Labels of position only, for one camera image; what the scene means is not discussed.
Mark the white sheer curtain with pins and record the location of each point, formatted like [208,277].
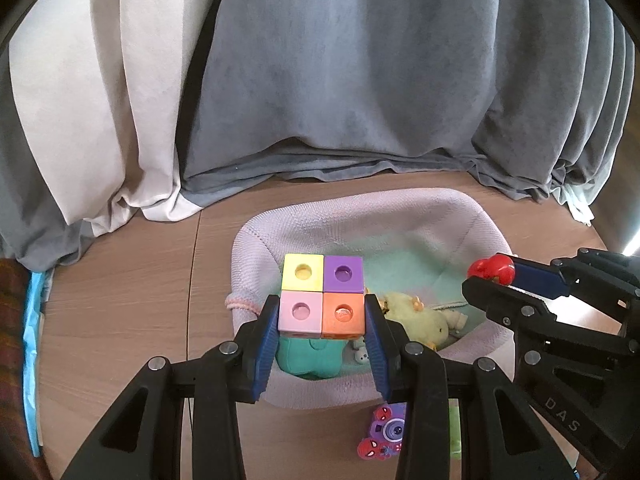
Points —
[580,205]

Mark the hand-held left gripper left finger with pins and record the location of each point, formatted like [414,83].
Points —
[265,345]

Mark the red round toy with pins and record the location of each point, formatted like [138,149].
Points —
[487,266]

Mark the cream curtain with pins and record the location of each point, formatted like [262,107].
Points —
[110,85]

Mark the light blue strip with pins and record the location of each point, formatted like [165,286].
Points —
[31,360]

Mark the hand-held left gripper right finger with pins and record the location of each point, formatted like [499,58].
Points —
[377,345]

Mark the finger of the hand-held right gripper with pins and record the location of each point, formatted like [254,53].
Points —
[495,300]
[540,276]

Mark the grey curtain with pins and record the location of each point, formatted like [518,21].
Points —
[375,60]
[35,245]

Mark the yellow plush chick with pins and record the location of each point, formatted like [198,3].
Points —
[420,322]

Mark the colourful block cube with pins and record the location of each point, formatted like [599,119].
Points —
[320,295]

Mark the purple toy camera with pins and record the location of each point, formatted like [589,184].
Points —
[385,430]

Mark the pink fabric basket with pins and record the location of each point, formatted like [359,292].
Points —
[350,215]

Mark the teal flower-shaped toy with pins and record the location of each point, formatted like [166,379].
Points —
[310,357]

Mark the small white figure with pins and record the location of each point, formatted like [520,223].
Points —
[361,356]

